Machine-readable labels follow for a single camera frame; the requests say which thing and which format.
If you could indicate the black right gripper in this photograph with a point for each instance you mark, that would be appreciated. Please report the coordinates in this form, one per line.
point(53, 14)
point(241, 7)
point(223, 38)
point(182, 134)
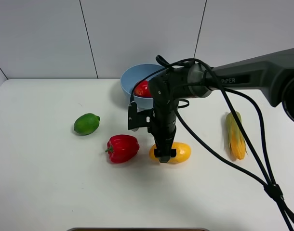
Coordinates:
point(163, 129)

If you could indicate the yellow mango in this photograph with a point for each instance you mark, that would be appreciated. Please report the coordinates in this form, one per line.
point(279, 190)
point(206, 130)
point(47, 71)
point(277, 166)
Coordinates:
point(183, 153)

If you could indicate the red apple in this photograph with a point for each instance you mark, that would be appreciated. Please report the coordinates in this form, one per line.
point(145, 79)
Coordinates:
point(142, 90)

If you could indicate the green lime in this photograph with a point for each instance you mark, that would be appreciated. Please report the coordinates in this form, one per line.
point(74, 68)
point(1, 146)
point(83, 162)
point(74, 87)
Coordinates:
point(86, 124)

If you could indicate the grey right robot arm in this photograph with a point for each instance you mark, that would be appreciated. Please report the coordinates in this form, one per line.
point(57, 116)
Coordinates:
point(273, 74)

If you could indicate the blue plastic bowl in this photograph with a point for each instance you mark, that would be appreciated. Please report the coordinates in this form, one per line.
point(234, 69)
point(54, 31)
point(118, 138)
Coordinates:
point(133, 75)

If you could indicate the red bell pepper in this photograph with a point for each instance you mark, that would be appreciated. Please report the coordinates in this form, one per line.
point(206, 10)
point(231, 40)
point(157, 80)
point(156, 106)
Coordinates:
point(121, 148)

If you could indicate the corn cob with husk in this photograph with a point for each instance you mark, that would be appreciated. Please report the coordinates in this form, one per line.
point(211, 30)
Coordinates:
point(235, 141)

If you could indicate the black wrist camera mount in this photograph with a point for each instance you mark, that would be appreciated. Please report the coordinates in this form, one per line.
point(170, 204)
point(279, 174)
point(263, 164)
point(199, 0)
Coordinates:
point(138, 119)

